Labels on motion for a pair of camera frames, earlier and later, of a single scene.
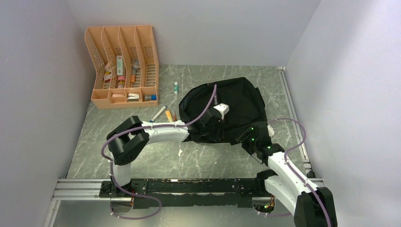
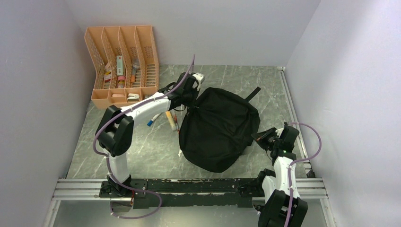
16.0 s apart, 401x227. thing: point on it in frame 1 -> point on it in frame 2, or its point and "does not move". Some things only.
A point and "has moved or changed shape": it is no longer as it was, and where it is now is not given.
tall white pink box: (119, 65) does not move
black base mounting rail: (187, 192) does not move
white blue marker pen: (158, 114) does not move
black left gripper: (220, 133) -> (194, 88)
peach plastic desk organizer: (126, 61) does not move
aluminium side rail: (306, 161) does not move
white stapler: (133, 97) does not move
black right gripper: (243, 138) -> (261, 137)
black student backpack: (221, 111) has moved or changed shape
